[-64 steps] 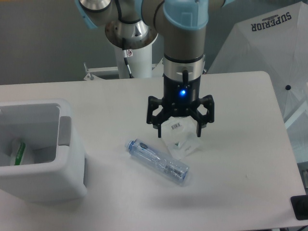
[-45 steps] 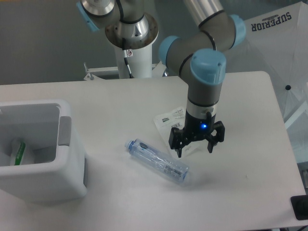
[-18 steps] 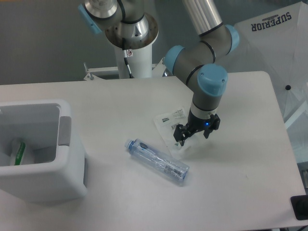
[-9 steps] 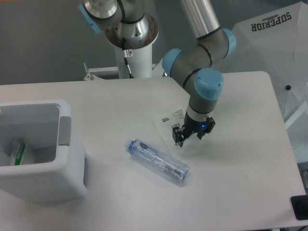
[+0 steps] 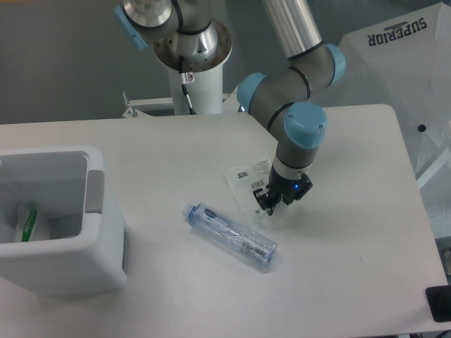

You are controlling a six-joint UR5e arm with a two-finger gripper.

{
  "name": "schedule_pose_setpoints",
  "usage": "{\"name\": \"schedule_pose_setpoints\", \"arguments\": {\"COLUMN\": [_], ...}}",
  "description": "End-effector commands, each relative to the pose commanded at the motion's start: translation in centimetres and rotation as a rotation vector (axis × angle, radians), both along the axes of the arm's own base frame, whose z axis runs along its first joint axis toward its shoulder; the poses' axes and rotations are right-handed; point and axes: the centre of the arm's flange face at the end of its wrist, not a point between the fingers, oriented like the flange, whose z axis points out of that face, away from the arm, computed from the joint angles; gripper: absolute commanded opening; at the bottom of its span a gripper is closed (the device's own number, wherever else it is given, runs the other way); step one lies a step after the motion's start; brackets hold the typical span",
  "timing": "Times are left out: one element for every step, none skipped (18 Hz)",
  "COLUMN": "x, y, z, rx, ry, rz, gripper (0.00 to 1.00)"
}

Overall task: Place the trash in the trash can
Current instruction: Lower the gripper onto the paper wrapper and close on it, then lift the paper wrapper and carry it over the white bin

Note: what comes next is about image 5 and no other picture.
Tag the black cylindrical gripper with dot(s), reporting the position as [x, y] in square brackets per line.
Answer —
[279, 189]

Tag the clear plastic wrapper with barcode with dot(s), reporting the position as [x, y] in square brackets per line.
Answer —
[243, 180]

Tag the clear plastic water bottle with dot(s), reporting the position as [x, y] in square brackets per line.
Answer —
[231, 236]

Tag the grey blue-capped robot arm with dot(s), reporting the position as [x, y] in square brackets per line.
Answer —
[193, 46]

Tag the white plastic trash can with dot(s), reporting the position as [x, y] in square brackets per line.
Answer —
[81, 241]

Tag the green white trash in bin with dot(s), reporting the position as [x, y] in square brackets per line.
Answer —
[26, 220]

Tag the white umbrella with SUPERIOR print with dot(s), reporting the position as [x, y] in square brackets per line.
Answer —
[404, 62]

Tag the black device at table corner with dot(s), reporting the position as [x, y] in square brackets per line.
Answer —
[439, 302]

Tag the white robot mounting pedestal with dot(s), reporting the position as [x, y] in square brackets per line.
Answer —
[205, 90]

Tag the white metal table frame bracket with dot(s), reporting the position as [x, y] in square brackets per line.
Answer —
[154, 107]

